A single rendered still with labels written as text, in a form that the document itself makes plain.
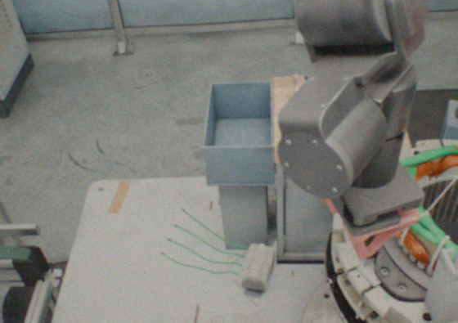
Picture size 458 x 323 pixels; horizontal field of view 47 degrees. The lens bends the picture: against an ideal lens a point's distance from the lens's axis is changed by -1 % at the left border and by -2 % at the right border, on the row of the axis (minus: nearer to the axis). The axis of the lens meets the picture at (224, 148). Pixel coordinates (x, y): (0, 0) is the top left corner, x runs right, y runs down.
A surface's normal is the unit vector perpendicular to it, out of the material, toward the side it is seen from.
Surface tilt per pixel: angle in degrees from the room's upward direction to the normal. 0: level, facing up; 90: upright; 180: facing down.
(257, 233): 90
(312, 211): 90
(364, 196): 2
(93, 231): 0
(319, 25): 96
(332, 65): 21
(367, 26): 102
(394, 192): 2
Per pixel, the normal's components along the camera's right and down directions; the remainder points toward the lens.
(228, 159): -0.06, 0.68
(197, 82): -0.07, -0.74
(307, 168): -0.62, 0.57
